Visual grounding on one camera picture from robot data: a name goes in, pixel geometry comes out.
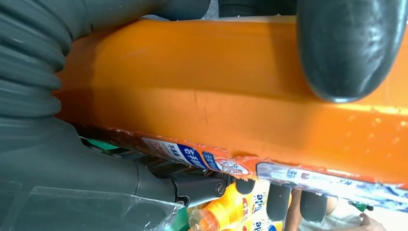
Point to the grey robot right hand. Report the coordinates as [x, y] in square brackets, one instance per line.
[63, 165]

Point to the person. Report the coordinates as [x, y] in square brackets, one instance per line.
[344, 223]

